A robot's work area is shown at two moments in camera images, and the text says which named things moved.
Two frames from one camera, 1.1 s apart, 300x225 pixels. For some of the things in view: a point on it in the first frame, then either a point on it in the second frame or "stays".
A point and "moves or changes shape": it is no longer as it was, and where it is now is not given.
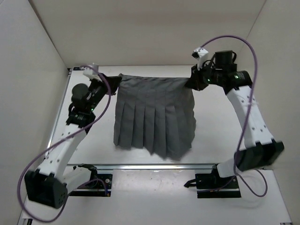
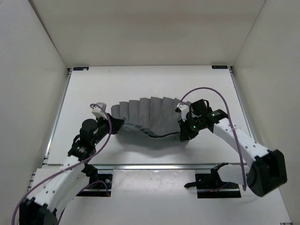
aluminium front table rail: (143, 166) stays
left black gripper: (115, 81) -> (116, 123)
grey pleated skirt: (157, 114) moves or changes shape
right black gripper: (195, 82) -> (185, 134)
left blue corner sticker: (78, 68) stays
